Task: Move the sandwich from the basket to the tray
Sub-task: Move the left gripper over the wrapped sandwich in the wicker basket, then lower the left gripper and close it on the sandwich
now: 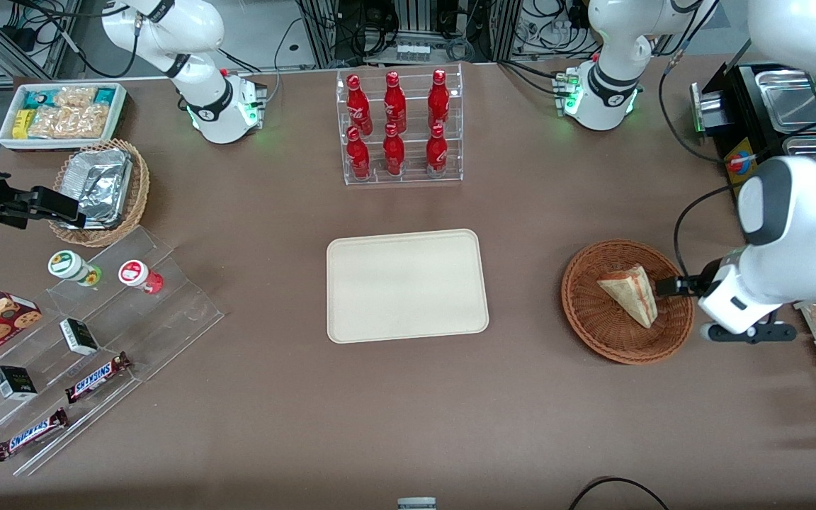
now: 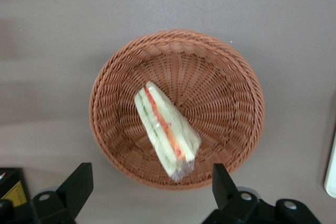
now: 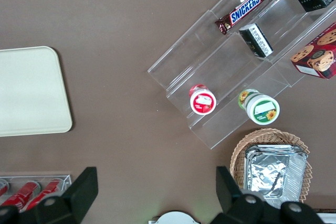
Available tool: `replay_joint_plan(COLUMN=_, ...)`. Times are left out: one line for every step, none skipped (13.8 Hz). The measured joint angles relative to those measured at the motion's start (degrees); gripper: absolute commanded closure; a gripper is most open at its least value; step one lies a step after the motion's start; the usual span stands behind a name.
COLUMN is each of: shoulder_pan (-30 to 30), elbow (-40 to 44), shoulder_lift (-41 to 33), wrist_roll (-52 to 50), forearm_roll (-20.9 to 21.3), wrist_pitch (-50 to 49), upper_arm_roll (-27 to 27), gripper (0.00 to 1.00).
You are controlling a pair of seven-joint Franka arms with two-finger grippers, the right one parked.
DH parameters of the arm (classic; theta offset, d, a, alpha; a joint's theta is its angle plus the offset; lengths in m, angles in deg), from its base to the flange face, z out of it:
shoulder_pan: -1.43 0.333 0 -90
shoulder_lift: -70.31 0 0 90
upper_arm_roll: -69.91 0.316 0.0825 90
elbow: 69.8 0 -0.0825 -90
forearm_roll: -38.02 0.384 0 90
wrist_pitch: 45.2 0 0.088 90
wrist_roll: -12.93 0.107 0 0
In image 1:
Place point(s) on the triangle sandwich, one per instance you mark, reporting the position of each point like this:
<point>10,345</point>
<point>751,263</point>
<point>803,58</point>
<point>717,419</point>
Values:
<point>631,294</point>

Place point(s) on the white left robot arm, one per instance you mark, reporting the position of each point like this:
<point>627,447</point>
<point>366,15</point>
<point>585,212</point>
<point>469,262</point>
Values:
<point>805,205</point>

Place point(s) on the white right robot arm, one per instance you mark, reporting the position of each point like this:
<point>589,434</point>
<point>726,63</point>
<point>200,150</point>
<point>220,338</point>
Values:
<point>202,106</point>

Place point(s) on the round brown wicker basket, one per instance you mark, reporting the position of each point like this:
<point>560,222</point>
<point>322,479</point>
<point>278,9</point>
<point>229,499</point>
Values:
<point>592,319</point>

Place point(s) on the oval wicker basket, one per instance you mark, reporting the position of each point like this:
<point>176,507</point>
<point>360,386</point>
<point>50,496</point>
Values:
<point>139,191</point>

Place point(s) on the beige plastic tray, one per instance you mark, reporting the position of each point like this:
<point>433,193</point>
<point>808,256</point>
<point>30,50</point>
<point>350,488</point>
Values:
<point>408,287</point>

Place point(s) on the aluminium foil container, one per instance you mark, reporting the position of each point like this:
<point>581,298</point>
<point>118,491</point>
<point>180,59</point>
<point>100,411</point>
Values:
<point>100,184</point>

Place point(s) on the green lid white cup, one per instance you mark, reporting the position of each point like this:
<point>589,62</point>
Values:
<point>66,264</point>

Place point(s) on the large clear peanut snack bag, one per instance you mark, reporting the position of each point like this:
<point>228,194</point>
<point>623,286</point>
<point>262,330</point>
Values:
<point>71,122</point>

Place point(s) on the yellow snack packet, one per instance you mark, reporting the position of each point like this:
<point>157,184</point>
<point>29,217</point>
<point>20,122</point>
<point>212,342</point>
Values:
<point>23,123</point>

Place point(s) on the teal snack packet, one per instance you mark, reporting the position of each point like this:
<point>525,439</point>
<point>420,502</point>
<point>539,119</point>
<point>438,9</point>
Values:
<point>105,95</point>
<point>37,98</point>

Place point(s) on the small clear peanut snack bag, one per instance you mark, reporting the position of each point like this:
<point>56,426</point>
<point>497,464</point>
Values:
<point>75,96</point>

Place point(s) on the white rectangular snack bin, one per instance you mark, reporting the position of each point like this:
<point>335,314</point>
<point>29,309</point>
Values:
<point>119,113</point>

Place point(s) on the red lid white cup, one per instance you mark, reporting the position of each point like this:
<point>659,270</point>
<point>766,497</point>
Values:
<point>135,273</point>

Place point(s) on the small black box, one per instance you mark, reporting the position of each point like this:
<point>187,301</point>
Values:
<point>15,382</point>
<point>79,336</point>

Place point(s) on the clear acrylic stepped display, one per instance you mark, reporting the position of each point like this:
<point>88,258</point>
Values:
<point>167,312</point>

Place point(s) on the snickers chocolate bar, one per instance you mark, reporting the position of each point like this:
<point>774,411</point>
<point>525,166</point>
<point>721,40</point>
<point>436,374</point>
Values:
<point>96,378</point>
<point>31,434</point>

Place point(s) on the black hot food display case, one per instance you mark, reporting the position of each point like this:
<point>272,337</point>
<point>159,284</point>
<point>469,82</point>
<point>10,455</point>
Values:
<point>741,106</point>

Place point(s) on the red cola bottle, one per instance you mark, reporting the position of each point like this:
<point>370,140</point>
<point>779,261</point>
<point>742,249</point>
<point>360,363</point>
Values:
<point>394,105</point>
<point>436,151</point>
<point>358,156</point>
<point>393,153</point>
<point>358,106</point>
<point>438,100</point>

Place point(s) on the clear acrylic bottle rack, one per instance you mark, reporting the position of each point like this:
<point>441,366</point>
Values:
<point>411,177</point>

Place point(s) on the small grey device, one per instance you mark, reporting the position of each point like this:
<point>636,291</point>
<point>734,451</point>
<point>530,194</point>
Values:
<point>416,504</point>

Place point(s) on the white power strip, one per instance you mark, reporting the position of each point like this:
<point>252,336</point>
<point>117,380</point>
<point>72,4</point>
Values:
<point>413,52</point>

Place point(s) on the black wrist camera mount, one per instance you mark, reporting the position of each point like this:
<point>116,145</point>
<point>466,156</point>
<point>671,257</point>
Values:
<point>755,333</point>

